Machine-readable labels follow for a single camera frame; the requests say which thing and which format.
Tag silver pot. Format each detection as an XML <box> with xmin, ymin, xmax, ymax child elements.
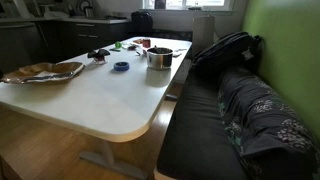
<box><xmin>143</xmin><ymin>46</ymin><xmax>175</xmax><ymax>71</ymax></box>

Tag black sofa seat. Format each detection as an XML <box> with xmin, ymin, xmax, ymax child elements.
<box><xmin>156</xmin><ymin>66</ymin><xmax>249</xmax><ymax>180</ymax></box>

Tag black bag by window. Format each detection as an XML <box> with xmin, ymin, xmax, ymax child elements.
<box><xmin>130</xmin><ymin>10</ymin><xmax>154</xmax><ymax>34</ymax></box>

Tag brown paper bag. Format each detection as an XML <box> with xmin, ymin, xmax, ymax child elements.
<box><xmin>191</xmin><ymin>14</ymin><xmax>216</xmax><ymax>58</ymax></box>

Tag black backpack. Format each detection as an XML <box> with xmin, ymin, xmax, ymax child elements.
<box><xmin>189</xmin><ymin>31</ymin><xmax>263</xmax><ymax>80</ymax></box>

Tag grey table leg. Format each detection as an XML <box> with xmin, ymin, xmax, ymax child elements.
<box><xmin>78</xmin><ymin>139</ymin><xmax>148</xmax><ymax>180</ymax></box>

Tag window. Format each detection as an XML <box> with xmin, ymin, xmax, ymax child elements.
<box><xmin>142</xmin><ymin>0</ymin><xmax>232</xmax><ymax>11</ymax></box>

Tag dark kitchen cabinets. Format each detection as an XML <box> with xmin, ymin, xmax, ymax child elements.
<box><xmin>0</xmin><ymin>18</ymin><xmax>132</xmax><ymax>74</ymax></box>

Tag clear plastic bag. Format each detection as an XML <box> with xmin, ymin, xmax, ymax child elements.
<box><xmin>20</xmin><ymin>70</ymin><xmax>76</xmax><ymax>84</ymax></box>

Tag dark floral blanket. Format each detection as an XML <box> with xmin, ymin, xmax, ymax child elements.
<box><xmin>217</xmin><ymin>66</ymin><xmax>320</xmax><ymax>180</ymax></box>

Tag white paper strip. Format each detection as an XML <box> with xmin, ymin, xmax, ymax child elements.
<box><xmin>32</xmin><ymin>70</ymin><xmax>62</xmax><ymax>78</ymax></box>

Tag live edge wooden slab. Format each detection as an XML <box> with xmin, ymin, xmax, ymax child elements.
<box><xmin>0</xmin><ymin>61</ymin><xmax>86</xmax><ymax>85</ymax></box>

